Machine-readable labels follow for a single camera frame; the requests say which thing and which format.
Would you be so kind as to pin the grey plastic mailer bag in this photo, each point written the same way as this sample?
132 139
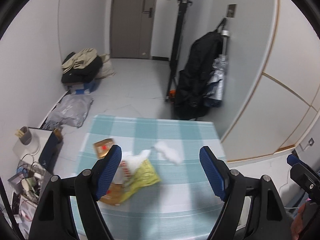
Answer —
71 110

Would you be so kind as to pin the large brown packet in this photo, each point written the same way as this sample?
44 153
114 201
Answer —
112 196

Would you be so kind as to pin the cream tote bag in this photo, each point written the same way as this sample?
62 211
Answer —
107 68

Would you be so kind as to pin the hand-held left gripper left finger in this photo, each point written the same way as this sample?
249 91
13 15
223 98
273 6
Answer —
107 175

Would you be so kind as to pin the grey door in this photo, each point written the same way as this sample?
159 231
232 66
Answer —
130 20

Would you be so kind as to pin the white jar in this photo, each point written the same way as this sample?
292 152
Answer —
31 147

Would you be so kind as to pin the beige jacket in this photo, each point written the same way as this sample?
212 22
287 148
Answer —
81 58

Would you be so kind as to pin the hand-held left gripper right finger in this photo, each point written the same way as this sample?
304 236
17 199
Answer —
212 173

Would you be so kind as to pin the white tissue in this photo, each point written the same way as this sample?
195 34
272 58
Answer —
167 153
136 160

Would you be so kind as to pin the silver folded umbrella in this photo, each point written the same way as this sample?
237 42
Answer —
218 80

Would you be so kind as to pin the person's right hand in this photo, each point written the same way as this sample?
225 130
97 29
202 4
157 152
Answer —
298 222

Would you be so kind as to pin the black folded tripod stand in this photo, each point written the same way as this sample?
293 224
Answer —
178 42

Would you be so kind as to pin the black clothing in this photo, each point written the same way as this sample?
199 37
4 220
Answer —
85 72

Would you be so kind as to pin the white wardrobe with wooden trim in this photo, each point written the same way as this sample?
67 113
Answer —
270 92

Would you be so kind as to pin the small brown sachet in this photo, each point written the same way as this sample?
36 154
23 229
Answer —
103 148

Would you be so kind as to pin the dark blue box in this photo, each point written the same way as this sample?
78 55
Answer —
50 150

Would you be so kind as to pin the grey cup with chopsticks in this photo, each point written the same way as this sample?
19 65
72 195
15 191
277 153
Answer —
25 137

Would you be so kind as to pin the black jacket on hook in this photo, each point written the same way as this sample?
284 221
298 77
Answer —
195 80

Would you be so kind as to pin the yellow snack packet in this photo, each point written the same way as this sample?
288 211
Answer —
145 176

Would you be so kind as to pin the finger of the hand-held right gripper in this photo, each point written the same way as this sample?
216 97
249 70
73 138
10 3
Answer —
296 160

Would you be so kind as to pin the blue storage box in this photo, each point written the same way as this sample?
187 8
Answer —
86 87

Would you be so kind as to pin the wall socket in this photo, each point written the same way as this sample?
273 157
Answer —
310 142

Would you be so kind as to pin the teal checkered tablecloth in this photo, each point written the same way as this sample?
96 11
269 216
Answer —
162 205

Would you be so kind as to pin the metal wall hook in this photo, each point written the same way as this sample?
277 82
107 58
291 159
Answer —
231 10

